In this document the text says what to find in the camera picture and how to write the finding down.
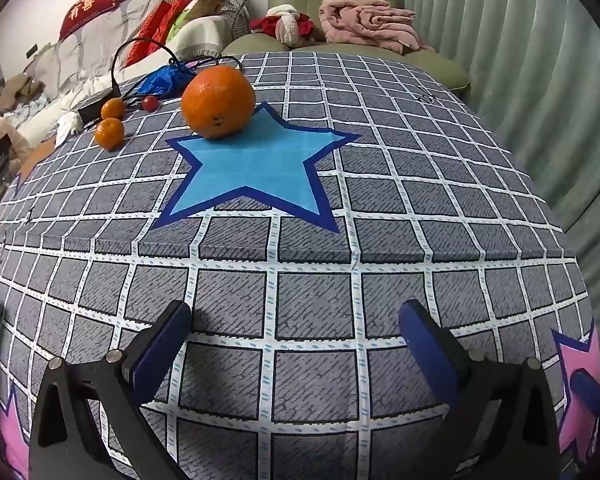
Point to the white quilt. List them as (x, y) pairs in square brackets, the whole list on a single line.
[(40, 120)]

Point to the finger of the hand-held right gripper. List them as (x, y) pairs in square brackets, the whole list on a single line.
[(587, 395)]

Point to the grey checkered star bed sheet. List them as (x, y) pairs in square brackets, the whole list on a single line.
[(330, 260)]

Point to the red embroidered pillow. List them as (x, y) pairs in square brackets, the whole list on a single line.
[(92, 5)]

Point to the red and white plush toy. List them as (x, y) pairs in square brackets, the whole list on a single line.
[(287, 25)]

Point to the grey striped sofa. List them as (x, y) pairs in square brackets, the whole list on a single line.
[(80, 55)]

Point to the crumpled white tissue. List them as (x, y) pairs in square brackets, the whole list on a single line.
[(69, 122)]

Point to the black power adapter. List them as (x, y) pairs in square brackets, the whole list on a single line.
[(95, 104)]

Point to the pink folded blanket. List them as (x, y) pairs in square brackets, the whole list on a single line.
[(370, 22)]

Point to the small tangerine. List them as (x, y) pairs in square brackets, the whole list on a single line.
[(112, 108), (109, 133)]

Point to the green printed paper bag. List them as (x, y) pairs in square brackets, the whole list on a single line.
[(205, 2)]

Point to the red cushions on sofa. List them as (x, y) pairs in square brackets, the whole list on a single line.
[(160, 25)]

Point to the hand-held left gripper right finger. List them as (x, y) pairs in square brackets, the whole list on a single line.
[(427, 355)]

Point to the black wall socket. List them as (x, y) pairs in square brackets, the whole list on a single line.
[(31, 51)]

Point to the beige clothing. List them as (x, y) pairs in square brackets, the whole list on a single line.
[(20, 87)]

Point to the blue plastic bag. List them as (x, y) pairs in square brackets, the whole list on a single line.
[(167, 80)]

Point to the white lace cloth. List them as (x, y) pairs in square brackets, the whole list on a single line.
[(200, 35)]

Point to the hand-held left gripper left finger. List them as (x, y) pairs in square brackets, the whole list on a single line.
[(162, 355)]

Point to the red cherry tomato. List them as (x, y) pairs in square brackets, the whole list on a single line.
[(150, 103)]

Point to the large orange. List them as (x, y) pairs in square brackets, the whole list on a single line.
[(217, 102)]

